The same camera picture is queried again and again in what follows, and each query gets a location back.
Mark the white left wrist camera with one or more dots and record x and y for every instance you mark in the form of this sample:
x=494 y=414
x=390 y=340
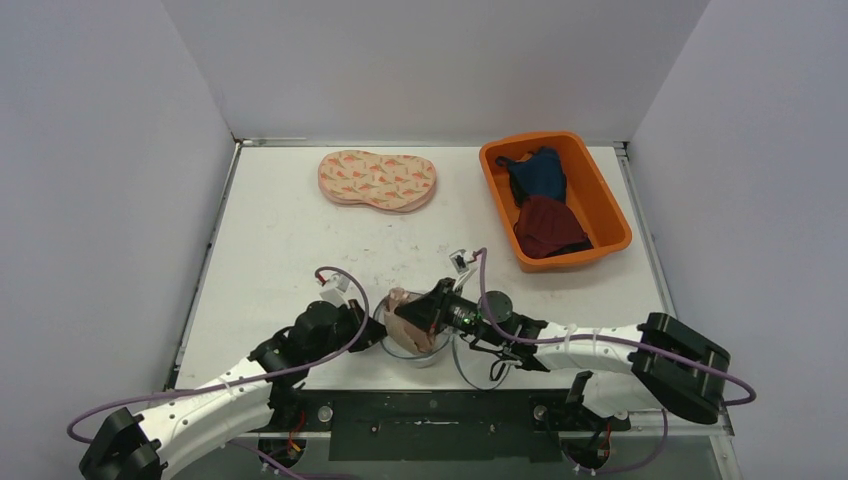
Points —
x=335 y=289

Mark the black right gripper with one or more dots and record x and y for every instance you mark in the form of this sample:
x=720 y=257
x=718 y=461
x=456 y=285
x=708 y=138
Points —
x=436 y=307

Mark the pink carrot-print laundry bag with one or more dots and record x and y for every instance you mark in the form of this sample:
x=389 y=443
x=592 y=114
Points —
x=391 y=183

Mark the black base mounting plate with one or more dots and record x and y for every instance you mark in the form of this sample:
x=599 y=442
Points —
x=444 y=425

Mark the orange plastic bin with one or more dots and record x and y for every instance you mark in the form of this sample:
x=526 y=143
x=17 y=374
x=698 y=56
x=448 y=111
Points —
x=588 y=195

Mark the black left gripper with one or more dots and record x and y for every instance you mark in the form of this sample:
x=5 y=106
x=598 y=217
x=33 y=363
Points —
x=370 y=335

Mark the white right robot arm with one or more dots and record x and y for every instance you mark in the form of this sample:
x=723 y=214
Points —
x=659 y=363

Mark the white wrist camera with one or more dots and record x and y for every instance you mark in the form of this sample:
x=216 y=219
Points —
x=335 y=289
x=465 y=264

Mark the white mesh cylindrical laundry bag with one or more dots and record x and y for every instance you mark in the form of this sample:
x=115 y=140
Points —
x=446 y=340

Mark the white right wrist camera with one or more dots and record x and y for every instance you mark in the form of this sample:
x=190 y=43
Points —
x=465 y=264

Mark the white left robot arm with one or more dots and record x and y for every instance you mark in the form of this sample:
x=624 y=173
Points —
x=159 y=442

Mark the navy blue bra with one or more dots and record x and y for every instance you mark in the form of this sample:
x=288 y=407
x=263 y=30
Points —
x=541 y=174

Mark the dark red bra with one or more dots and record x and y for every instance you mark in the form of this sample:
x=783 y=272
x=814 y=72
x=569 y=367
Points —
x=547 y=228

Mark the beige bra with white straps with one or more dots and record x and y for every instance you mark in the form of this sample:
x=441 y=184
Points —
x=405 y=334

